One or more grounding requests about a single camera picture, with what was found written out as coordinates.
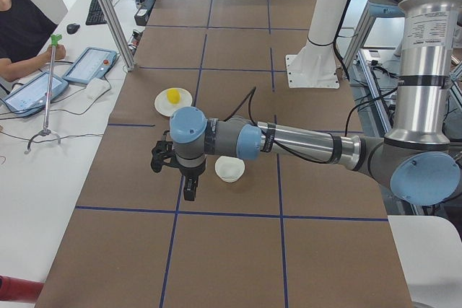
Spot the red cylinder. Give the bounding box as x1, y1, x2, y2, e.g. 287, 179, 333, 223
0, 276, 44, 304

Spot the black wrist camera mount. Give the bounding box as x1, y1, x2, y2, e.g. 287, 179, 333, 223
150, 130, 178, 173

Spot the blue teach pendant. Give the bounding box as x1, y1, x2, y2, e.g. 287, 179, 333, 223
61, 47, 118, 84
1, 71, 49, 117

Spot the black computer mouse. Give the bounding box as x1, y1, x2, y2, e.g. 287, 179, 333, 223
66, 23, 80, 35

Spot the near blue teach pendant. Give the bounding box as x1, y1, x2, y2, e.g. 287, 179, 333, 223
1, 71, 49, 117

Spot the white bowl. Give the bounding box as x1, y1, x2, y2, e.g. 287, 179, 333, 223
214, 156, 245, 182

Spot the aluminium frame post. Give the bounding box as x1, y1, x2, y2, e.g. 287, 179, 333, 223
98, 0, 135, 71

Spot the white plate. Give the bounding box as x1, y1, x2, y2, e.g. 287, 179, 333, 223
154, 87, 193, 117

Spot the metal reacher grabber tool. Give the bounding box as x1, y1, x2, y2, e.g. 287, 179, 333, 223
24, 34, 62, 154

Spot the black box on table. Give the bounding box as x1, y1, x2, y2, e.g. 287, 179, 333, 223
134, 0, 155, 27

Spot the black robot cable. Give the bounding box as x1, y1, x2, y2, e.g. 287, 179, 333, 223
223, 86, 362, 164

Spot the far blue teach pendant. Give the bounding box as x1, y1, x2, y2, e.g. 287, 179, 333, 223
61, 47, 118, 84

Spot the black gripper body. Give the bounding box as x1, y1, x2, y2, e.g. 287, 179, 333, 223
180, 163, 206, 180

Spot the yellow lemon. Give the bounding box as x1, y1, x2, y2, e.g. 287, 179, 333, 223
166, 88, 181, 105

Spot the white camera pillar with base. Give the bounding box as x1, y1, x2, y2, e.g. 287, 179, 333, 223
286, 0, 348, 89

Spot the black keyboard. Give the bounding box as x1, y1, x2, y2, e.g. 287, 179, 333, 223
85, 0, 107, 26

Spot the person in black shirt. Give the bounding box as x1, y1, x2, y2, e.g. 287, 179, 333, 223
1, 0, 57, 82

